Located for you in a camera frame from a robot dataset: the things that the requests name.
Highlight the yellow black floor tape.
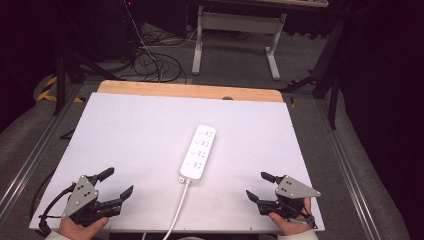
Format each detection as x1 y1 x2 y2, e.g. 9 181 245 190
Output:
35 75 86 104

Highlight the black tripod stand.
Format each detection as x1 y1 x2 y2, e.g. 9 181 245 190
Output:
53 49 125 117

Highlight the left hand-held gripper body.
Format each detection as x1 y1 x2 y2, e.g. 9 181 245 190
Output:
61 173 123 228

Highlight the black metal stand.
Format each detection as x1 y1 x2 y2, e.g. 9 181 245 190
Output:
279 19 344 130

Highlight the bundle of black floor cables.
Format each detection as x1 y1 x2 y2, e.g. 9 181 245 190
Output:
130 31 188 84

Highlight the person's white sleeve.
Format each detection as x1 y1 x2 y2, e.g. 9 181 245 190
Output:
44 230 72 240
277 229 320 240

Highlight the white foam board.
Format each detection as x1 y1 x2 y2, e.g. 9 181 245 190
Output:
29 92 326 234

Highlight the white metal desk frame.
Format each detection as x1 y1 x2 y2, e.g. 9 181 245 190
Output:
191 4 288 82

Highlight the person's right hand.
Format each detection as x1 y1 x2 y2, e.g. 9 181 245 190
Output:
268 197 315 236

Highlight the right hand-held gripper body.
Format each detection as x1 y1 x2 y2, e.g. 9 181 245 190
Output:
257 174 322 223

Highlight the white power strip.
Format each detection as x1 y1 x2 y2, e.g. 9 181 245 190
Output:
179 124 217 184

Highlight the aluminium floor rail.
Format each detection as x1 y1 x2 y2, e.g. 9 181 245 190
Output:
0 84 84 219
314 99 382 240

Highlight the thin white hanging cable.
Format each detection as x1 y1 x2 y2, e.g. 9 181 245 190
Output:
124 0 161 83

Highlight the person's right white sleeve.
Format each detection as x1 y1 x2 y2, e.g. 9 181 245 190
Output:
277 229 320 240

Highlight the person's left hand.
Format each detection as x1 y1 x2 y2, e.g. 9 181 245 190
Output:
58 215 110 240

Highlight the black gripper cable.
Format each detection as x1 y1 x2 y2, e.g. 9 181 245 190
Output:
30 182 78 236

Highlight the person's left white sleeve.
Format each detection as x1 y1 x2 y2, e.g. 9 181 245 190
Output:
44 230 72 240

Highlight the white power strip cable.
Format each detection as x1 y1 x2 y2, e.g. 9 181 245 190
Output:
161 179 191 240

